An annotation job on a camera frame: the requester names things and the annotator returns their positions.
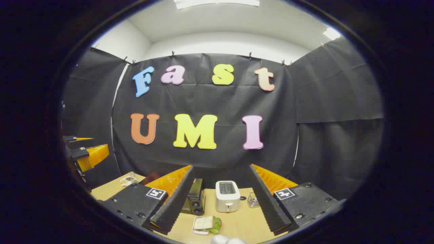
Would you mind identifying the white plate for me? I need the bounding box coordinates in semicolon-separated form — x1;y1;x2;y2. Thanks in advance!
192;217;211;236

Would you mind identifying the white toaster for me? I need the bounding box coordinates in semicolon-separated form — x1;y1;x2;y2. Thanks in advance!
215;180;241;213

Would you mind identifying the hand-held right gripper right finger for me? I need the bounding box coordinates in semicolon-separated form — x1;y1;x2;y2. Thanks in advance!
249;164;347;236

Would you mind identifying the sandwich with lettuce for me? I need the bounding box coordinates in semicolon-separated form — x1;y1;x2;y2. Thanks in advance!
194;216;222;234

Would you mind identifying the black electric oven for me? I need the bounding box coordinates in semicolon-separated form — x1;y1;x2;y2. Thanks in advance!
140;172;206;216

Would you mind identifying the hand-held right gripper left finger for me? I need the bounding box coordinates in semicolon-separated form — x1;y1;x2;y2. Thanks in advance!
100;165;196;236

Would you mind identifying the ceiling light panel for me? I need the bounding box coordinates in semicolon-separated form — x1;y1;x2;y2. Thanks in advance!
323;27;341;41
174;0;260;9

